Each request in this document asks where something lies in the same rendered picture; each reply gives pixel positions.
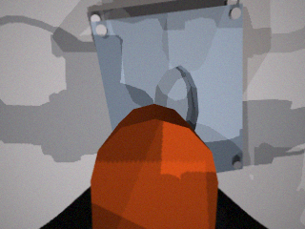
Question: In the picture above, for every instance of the light blue metal plate with hole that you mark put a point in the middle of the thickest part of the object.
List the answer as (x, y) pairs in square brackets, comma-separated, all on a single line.
[(138, 59)]

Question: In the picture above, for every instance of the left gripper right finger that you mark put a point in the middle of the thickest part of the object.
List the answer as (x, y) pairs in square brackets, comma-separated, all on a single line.
[(230, 216)]

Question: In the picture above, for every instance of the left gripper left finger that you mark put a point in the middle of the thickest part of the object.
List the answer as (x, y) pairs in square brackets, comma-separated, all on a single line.
[(78, 215)]

